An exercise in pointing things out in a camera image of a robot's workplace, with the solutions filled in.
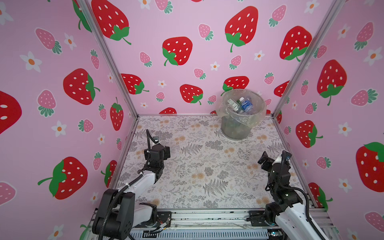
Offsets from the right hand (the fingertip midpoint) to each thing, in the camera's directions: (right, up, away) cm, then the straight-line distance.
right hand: (271, 156), depth 78 cm
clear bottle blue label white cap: (-8, +30, +15) cm, 34 cm away
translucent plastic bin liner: (-24, +27, +10) cm, 38 cm away
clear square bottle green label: (-14, +30, +17) cm, 37 cm away
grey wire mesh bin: (-15, +13, +22) cm, 30 cm away
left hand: (-63, +3, +11) cm, 64 cm away
